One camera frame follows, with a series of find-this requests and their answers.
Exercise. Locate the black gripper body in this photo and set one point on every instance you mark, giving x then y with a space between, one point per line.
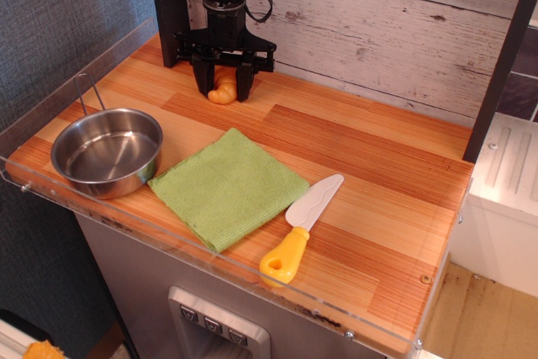
226 41

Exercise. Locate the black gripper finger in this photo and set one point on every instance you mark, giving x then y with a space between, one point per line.
244 75
203 71

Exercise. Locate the orange toy croissant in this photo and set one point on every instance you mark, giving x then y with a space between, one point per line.
225 86

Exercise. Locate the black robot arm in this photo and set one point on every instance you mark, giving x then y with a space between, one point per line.
225 55

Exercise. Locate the green cloth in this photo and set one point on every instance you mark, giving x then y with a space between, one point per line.
228 189

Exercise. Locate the stainless steel pot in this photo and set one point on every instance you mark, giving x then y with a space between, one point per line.
110 153

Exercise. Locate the silver toy fridge cabinet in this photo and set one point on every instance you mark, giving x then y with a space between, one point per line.
178 307

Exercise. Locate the white plastic appliance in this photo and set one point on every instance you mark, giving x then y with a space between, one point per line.
496 235

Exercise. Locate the orange object bottom left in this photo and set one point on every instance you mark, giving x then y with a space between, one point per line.
43 350

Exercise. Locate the clear acrylic guard rail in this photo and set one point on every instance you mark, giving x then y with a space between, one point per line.
371 264

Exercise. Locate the yellow handled toy knife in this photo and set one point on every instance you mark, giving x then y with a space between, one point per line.
280 265

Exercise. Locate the right dark frame post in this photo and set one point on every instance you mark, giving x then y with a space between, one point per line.
512 42

